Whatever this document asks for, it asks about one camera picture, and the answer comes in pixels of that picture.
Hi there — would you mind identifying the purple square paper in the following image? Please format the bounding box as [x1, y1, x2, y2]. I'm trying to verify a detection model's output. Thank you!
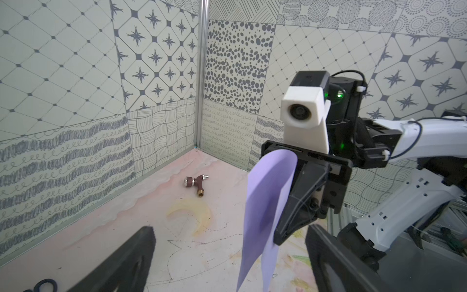
[237, 149, 297, 292]

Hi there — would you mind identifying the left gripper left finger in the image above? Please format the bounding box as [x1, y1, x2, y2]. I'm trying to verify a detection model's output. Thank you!
[69, 226, 156, 292]

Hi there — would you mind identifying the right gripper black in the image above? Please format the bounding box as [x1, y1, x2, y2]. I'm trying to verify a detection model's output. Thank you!
[261, 140, 353, 246]

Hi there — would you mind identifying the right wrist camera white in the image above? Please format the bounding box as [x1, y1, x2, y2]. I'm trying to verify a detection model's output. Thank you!
[280, 71, 331, 154]

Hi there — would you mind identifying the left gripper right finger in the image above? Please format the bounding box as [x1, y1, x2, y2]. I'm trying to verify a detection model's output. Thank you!
[305, 225, 383, 292]

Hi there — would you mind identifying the dark red brass faucet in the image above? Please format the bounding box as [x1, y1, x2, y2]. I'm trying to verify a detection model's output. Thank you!
[183, 175, 209, 197]

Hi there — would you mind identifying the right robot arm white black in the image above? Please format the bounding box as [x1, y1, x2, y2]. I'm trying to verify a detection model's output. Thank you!
[261, 70, 467, 271]

